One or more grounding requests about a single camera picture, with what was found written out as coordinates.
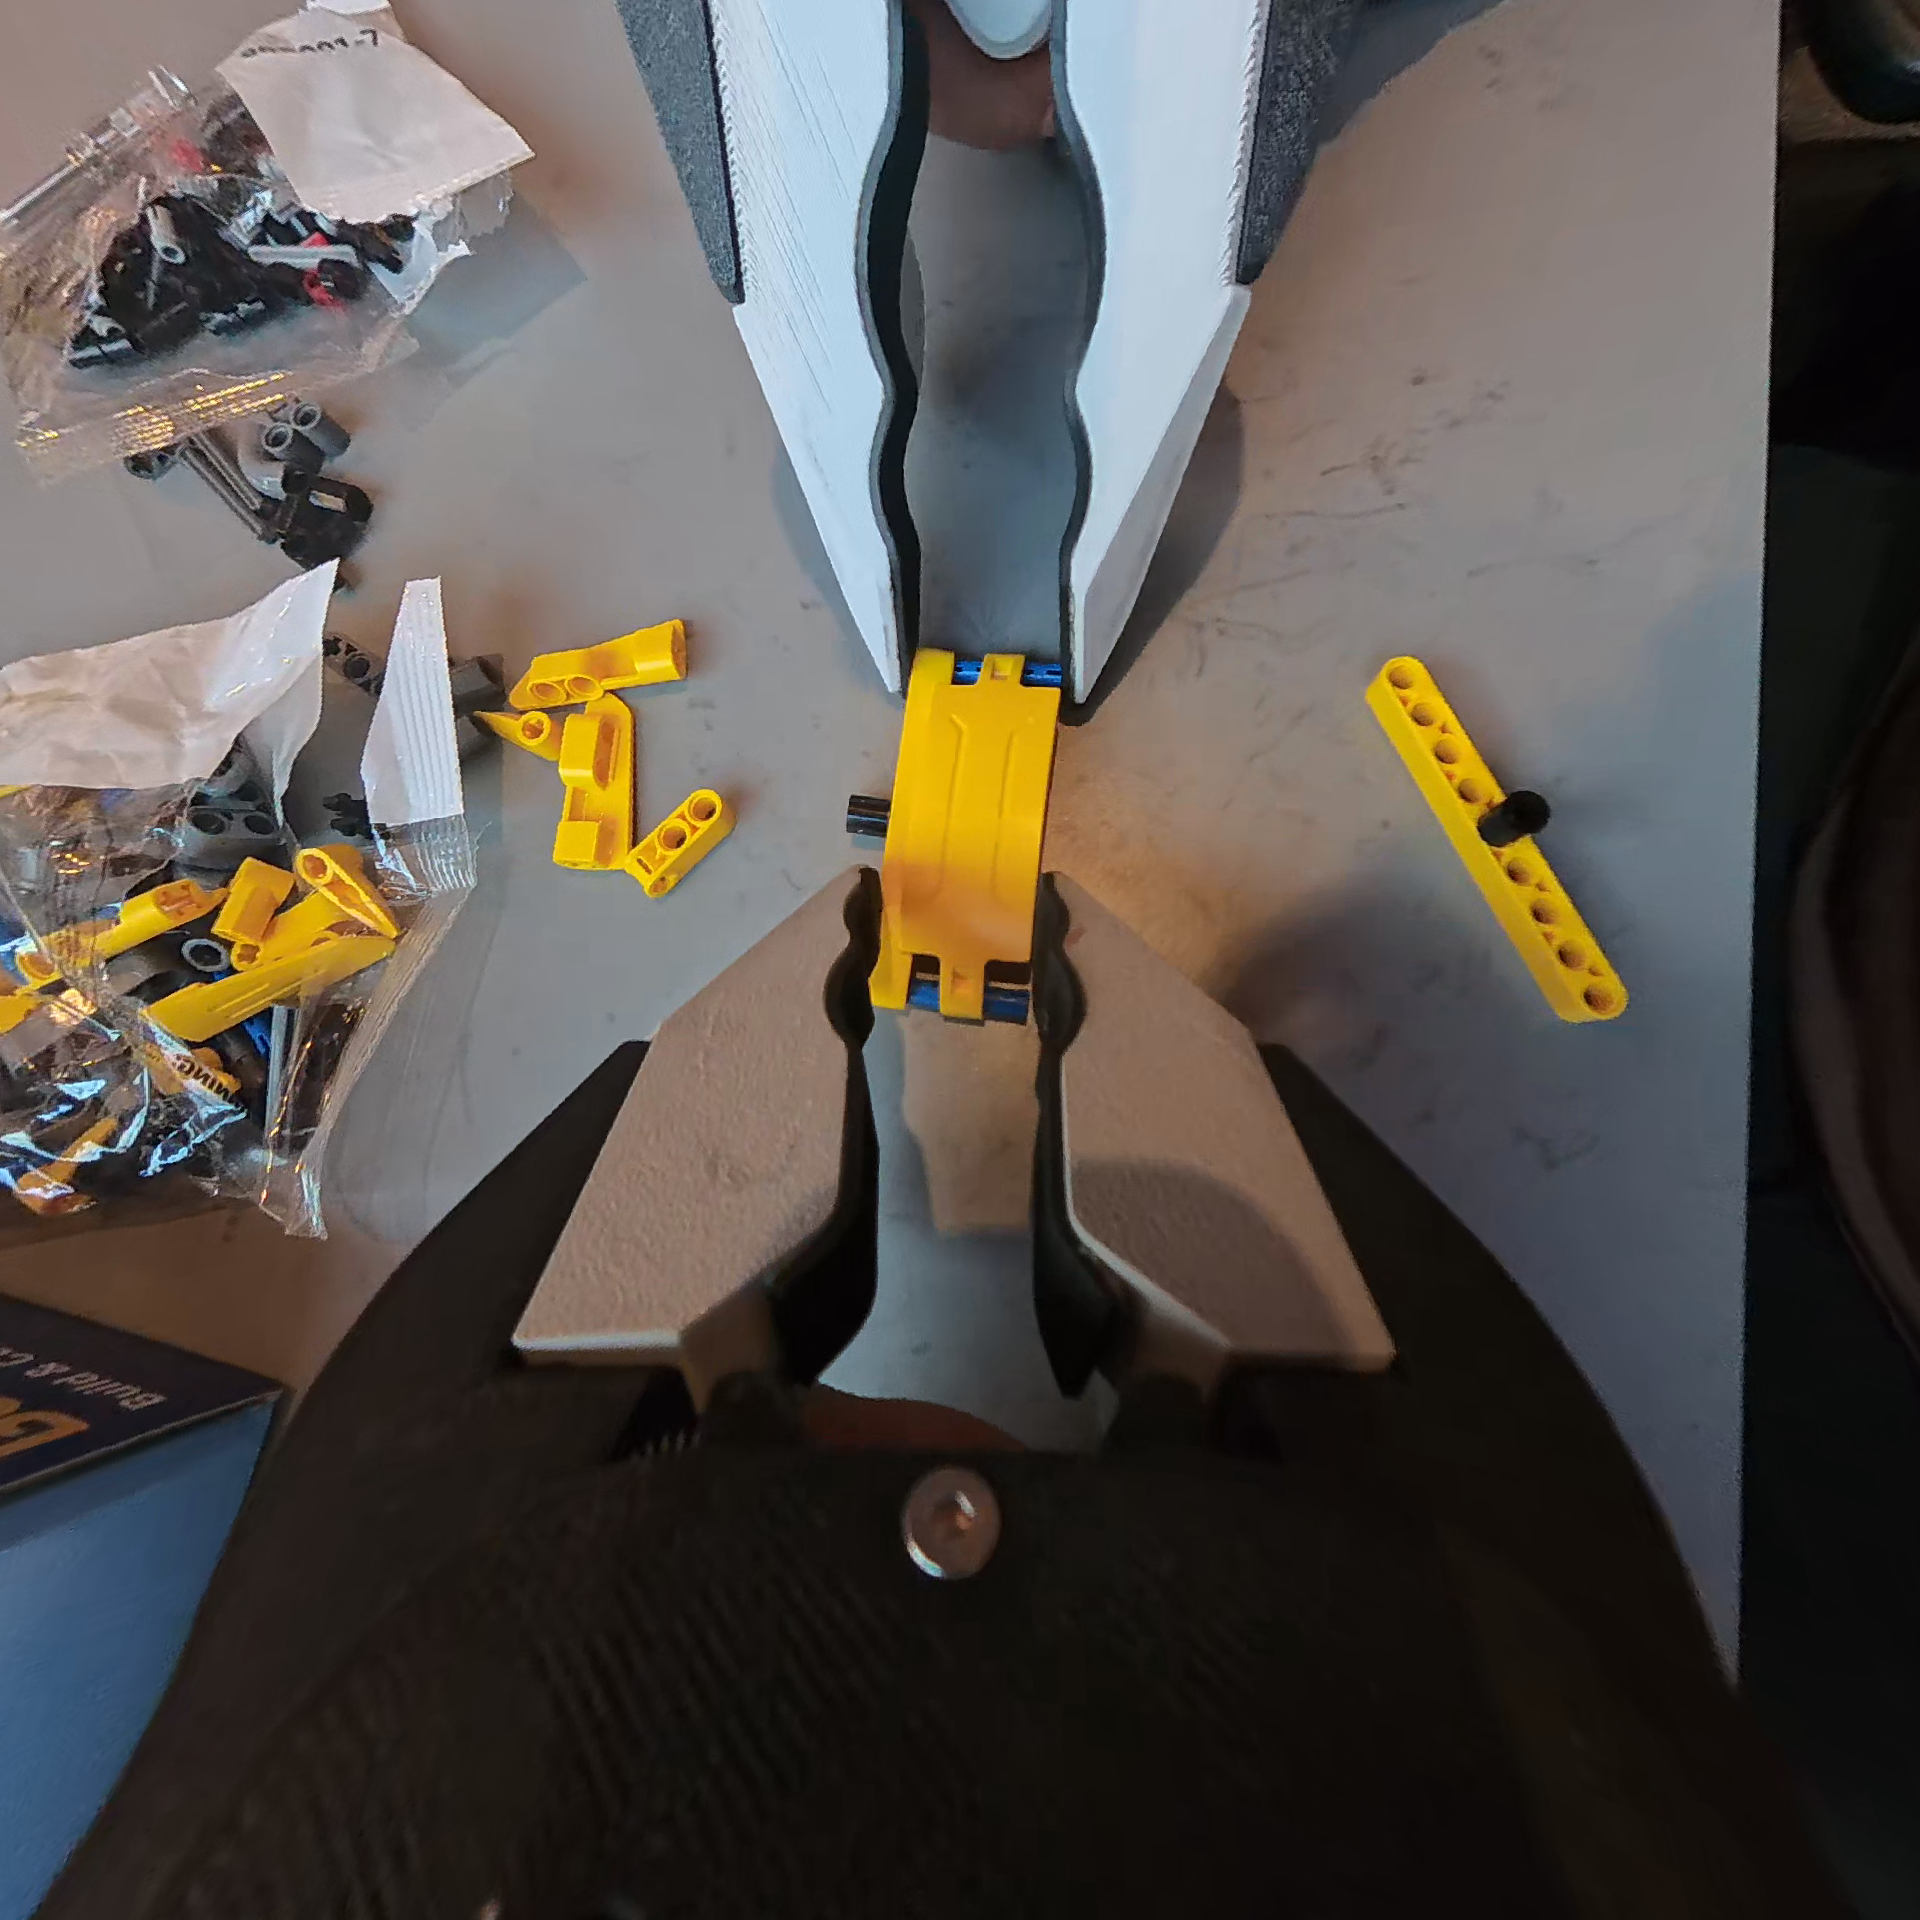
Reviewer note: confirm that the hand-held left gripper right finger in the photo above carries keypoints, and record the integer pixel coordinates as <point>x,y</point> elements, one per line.
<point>1216,1200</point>

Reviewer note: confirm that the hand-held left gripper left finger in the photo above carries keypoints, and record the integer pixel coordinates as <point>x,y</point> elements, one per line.
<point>676,1200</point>

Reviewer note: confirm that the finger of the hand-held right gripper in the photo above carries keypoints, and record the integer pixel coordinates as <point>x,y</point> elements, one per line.
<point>806,270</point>
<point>1170,270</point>

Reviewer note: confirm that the yellow curved panel blue pins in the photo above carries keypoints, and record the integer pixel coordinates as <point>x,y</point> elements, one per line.
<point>967,825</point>

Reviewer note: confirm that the grey desk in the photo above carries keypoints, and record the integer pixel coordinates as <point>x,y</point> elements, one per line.
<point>1441,392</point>

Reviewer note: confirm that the short yellow three-hole beam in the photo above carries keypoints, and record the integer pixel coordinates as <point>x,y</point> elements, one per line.
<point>680,844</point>

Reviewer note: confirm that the plastic bag of black parts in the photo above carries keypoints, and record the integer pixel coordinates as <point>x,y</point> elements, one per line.
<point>270,180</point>

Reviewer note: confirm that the yellow angled beam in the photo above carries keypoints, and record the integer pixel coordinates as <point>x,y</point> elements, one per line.
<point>601,663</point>

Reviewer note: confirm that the long yellow nine-hole beam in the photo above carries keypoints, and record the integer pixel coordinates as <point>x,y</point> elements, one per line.
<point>1486,825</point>

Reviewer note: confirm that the small yellow connector piece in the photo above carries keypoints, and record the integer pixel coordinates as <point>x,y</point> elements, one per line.
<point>517,730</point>

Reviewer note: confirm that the loose black connector parts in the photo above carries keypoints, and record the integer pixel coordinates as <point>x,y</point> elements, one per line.
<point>286,480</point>

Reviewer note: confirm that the plastic bag of yellow parts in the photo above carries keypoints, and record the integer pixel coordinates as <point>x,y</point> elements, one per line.
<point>182,960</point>

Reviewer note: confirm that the blue kit box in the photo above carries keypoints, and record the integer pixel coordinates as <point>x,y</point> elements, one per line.
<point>121,1561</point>

